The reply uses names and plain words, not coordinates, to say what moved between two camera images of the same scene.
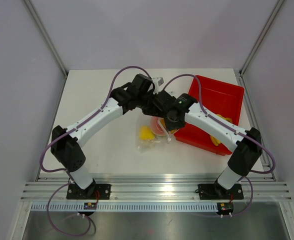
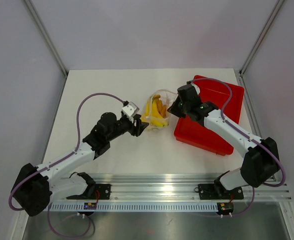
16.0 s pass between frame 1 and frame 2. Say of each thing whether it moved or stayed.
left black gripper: moved
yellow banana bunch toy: moved
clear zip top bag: moved
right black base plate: stayed
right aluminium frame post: stayed
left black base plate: stayed
